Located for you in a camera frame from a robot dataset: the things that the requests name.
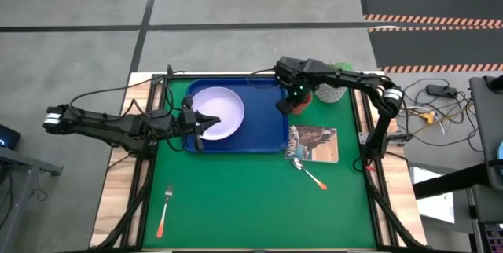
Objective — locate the black metal table frame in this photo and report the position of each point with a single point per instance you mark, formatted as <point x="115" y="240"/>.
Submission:
<point x="389" y="210"/>

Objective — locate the orange plastic cup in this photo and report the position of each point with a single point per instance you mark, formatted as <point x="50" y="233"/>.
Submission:
<point x="305" y="106"/>

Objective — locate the succulent in white patterned pot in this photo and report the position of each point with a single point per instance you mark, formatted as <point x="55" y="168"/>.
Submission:
<point x="330" y="94"/>

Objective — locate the black power adapter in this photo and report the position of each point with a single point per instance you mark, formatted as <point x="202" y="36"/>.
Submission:
<point x="440" y="90"/>

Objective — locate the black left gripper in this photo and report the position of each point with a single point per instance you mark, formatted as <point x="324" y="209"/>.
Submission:
<point x="188" y="123"/>

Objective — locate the large black hazard-striped floor mat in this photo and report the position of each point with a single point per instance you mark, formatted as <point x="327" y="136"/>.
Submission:
<point x="432" y="1"/>

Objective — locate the blue plastic tray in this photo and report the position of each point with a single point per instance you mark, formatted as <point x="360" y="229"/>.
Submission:
<point x="259" y="127"/>

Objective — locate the Acadia picture book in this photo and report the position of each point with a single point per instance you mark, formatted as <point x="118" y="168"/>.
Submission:
<point x="314" y="143"/>

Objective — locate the lavender round plate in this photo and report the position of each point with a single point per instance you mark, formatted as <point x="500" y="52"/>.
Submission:
<point x="220" y="103"/>

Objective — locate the grey metal cart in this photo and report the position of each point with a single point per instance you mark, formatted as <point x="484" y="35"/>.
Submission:
<point x="19" y="166"/>

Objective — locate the green table mat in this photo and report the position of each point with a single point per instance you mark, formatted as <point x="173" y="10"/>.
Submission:
<point x="255" y="206"/>

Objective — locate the dark device with blue light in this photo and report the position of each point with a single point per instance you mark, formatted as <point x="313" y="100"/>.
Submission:
<point x="8" y="137"/>

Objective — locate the white paper sheet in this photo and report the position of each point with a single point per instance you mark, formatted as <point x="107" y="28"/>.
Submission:
<point x="432" y="206"/>

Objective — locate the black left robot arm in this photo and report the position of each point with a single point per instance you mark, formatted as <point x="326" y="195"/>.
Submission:
<point x="110" y="127"/>

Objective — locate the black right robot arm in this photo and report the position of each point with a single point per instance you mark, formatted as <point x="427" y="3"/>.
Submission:
<point x="353" y="78"/>

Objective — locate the grey and black stand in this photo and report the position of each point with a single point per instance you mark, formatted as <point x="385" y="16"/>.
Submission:
<point x="487" y="127"/>

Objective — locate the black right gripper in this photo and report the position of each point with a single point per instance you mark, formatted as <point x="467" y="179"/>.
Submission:
<point x="298" y="76"/>

